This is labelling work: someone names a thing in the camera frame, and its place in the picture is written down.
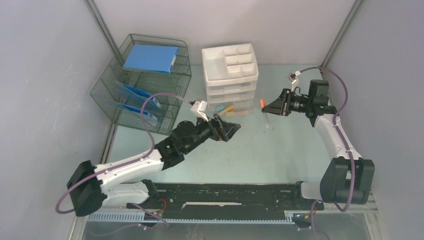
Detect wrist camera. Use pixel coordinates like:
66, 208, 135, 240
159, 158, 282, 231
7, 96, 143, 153
287, 71, 301, 92
190, 100, 209, 122

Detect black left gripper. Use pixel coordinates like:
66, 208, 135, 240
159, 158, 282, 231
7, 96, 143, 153
182, 111, 240, 154

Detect orange grey highlighter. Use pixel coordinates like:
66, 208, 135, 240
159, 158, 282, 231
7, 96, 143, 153
259, 99, 270, 129

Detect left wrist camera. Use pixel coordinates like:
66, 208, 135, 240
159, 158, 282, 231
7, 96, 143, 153
190, 100, 209, 122

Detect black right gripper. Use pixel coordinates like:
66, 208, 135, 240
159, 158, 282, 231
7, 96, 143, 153
261, 88, 312, 117

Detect light blue highlighter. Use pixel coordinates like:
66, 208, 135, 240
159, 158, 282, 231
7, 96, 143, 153
215, 106, 226, 112

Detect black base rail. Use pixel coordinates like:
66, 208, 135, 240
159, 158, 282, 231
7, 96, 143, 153
76, 180, 379, 224

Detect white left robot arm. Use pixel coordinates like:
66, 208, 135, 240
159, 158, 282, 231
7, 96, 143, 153
67, 114, 241, 217

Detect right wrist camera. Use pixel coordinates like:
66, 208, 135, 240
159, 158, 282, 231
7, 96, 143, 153
287, 71, 301, 92

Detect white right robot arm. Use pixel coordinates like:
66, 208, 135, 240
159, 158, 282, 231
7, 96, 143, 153
260, 80, 375, 209

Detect green wire mesh rack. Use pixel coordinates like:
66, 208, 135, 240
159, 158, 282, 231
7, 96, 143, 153
90, 33, 192, 130

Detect white plastic drawer organizer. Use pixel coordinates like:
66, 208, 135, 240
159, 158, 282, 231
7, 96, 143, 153
201, 43, 259, 113

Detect pale yellow highlighter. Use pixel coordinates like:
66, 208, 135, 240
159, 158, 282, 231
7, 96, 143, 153
218, 104, 234, 116

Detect yellow pink highlighter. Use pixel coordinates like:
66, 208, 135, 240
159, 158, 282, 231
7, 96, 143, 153
225, 111, 250, 117

